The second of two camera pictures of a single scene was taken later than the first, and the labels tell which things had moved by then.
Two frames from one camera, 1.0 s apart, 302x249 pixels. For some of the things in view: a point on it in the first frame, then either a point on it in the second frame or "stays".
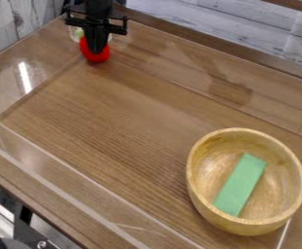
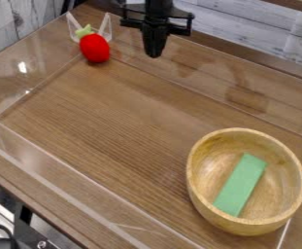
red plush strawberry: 89,54 stays
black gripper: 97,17 -> 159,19
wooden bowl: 245,180 stays
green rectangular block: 240,184 stays
